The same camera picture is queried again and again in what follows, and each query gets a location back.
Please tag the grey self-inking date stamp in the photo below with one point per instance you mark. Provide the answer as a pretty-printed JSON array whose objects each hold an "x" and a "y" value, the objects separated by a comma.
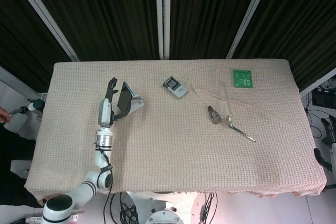
[{"x": 178, "y": 90}]

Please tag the beige waffle tablecloth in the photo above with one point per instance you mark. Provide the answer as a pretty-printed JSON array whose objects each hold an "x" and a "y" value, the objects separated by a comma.
[{"x": 170, "y": 150}]

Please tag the metal spoon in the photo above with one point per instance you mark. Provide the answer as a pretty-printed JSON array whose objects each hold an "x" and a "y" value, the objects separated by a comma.
[{"x": 229, "y": 121}]

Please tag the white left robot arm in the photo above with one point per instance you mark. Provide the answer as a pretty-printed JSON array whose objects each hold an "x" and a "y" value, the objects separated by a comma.
[{"x": 103, "y": 142}]

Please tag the white frame post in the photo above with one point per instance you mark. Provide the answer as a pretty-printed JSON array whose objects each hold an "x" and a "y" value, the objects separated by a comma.
[
  {"x": 50, "y": 22},
  {"x": 246, "y": 19},
  {"x": 162, "y": 16}
]

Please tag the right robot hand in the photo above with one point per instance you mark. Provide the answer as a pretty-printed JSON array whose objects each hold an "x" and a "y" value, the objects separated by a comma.
[{"x": 328, "y": 129}]

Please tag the white frame beam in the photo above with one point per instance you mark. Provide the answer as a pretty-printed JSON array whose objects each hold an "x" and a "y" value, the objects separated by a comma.
[
  {"x": 319, "y": 81},
  {"x": 18, "y": 79}
]

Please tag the bystander hand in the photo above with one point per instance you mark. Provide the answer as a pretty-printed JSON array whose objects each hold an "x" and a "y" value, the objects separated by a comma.
[{"x": 4, "y": 115}]

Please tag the green circuit board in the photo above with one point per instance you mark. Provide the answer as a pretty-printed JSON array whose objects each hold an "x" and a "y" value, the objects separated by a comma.
[{"x": 242, "y": 78}]

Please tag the black pleated curtain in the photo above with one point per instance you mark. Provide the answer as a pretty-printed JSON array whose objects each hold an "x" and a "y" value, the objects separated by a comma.
[{"x": 110, "y": 11}]

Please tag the black smartphone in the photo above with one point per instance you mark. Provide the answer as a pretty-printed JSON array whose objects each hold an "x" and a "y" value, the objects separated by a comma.
[{"x": 124, "y": 96}]

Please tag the white folding phone stand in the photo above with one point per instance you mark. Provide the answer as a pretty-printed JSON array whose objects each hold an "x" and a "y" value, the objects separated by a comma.
[{"x": 137, "y": 103}]

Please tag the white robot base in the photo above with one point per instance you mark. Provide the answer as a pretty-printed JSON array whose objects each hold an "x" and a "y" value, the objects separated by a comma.
[{"x": 162, "y": 208}]

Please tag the black equipment box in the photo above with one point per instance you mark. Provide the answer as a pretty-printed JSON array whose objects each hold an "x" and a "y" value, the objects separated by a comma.
[{"x": 324, "y": 99}]

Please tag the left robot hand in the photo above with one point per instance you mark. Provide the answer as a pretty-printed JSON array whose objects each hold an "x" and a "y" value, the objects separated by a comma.
[{"x": 105, "y": 111}]

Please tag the bystander dark trousers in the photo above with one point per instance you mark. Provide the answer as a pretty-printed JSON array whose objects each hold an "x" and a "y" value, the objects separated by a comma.
[{"x": 13, "y": 171}]

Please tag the brown correction tape dispenser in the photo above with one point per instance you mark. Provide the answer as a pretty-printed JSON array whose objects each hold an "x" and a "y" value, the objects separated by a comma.
[{"x": 214, "y": 115}]

